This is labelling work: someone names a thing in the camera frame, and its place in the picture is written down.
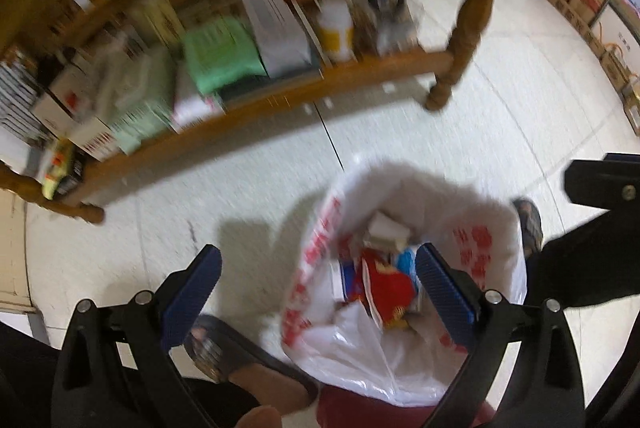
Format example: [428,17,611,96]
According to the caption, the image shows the red cigarette pack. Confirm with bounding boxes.
[360,249,416,330]

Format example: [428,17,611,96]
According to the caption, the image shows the wooden table lower shelf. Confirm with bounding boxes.
[0,0,532,227]

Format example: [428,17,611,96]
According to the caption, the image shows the white bottle yellow label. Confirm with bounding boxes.
[317,0,354,63]

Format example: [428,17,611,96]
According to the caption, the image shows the cardboard boxes on floor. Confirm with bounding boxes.
[548,0,639,132]

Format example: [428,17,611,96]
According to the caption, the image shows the black sandal foot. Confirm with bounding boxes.
[183,314,319,427]

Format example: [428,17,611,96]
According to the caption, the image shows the white plastic trash bag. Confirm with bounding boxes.
[281,158,526,408]

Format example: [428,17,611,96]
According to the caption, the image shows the person left hand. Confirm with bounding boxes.
[235,405,282,428]

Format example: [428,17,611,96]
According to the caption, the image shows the green packet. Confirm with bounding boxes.
[182,15,266,96]

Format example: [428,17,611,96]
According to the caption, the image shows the blue cartoon medicine box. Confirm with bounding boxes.
[392,246,420,290]

